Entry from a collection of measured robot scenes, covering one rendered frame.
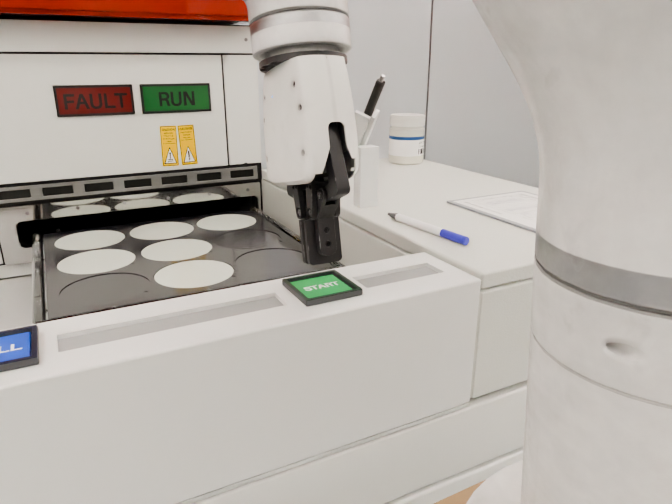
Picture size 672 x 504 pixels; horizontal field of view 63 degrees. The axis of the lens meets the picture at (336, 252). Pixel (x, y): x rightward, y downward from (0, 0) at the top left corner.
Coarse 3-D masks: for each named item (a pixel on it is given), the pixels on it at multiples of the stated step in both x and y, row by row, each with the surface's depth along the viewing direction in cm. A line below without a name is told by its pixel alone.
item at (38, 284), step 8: (32, 240) 85; (40, 240) 84; (32, 248) 81; (40, 248) 80; (32, 256) 78; (40, 256) 77; (32, 264) 74; (40, 264) 74; (32, 272) 72; (40, 272) 71; (32, 280) 69; (40, 280) 68; (32, 288) 66; (40, 288) 66; (32, 296) 64; (40, 296) 64; (32, 304) 62; (40, 304) 61; (32, 312) 60; (40, 312) 59; (32, 320) 58; (40, 320) 58
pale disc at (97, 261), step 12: (84, 252) 79; (96, 252) 79; (108, 252) 79; (120, 252) 79; (60, 264) 74; (72, 264) 74; (84, 264) 74; (96, 264) 74; (108, 264) 74; (120, 264) 74
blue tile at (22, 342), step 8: (8, 336) 41; (16, 336) 41; (24, 336) 41; (0, 344) 40; (8, 344) 40; (16, 344) 40; (24, 344) 40; (0, 352) 39; (8, 352) 39; (16, 352) 39; (24, 352) 39; (0, 360) 38
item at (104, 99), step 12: (60, 96) 86; (72, 96) 87; (84, 96) 88; (96, 96) 89; (108, 96) 90; (120, 96) 90; (60, 108) 87; (72, 108) 88; (84, 108) 88; (96, 108) 89; (108, 108) 90; (120, 108) 91
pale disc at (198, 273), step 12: (180, 264) 74; (192, 264) 74; (204, 264) 74; (216, 264) 74; (156, 276) 70; (168, 276) 70; (180, 276) 70; (192, 276) 70; (204, 276) 70; (216, 276) 70; (228, 276) 70
